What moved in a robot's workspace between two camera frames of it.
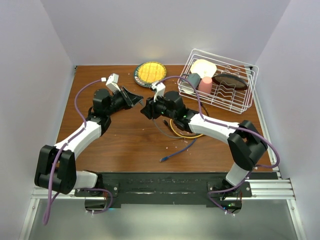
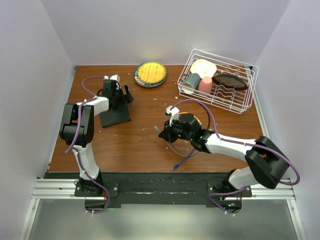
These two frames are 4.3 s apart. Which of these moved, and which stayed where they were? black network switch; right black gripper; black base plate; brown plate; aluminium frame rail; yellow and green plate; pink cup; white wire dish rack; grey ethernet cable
Moved: black network switch; right black gripper; grey ethernet cable
Stayed: white wire dish rack; brown plate; pink cup; yellow and green plate; aluminium frame rail; black base plate
